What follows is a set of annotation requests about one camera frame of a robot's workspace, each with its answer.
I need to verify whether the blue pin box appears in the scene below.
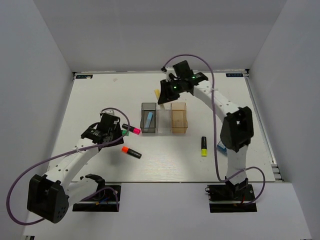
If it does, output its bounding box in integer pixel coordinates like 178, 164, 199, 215
217, 140, 227, 156

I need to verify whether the left corner label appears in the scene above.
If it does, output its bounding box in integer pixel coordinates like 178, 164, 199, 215
75, 74, 93, 79

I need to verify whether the clear transparent container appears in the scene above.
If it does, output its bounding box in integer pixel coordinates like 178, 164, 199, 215
156, 105, 172, 135

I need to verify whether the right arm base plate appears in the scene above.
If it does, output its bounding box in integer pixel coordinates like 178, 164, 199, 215
205, 184, 258, 213

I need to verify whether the pink highlighter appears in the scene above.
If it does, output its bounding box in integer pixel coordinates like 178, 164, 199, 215
122, 123, 141, 135

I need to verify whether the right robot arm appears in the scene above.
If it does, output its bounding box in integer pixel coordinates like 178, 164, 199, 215
158, 60, 254, 200

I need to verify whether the grey transparent container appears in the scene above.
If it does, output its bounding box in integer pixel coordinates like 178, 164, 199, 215
140, 102, 157, 134

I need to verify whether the yellow highlighter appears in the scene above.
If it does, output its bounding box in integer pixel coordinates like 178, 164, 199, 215
201, 136, 208, 157

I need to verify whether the orange transparent container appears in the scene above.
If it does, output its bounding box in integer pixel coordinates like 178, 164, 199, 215
171, 102, 188, 134

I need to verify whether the blue eraser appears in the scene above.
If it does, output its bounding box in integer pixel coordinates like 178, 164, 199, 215
144, 112, 153, 129

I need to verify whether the orange highlighter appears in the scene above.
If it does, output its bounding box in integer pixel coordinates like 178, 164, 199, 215
121, 146, 142, 159

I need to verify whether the green highlighter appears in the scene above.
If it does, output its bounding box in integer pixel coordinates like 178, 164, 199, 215
122, 130, 130, 136

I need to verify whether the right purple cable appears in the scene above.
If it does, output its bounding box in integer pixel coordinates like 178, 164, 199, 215
161, 54, 268, 206

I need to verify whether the right corner label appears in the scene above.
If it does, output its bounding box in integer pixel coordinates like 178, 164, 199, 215
225, 72, 244, 78

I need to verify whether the corner label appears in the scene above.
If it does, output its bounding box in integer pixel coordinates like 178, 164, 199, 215
75, 74, 93, 79
225, 72, 244, 78

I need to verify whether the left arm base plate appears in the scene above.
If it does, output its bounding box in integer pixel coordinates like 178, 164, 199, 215
72, 184, 122, 213

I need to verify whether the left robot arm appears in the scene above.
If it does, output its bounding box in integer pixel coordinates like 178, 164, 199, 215
27, 113, 124, 224

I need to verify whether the yellow eraser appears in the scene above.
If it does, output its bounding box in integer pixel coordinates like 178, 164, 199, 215
154, 89, 166, 110

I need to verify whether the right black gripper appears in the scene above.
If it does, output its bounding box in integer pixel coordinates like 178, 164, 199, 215
157, 78, 184, 105

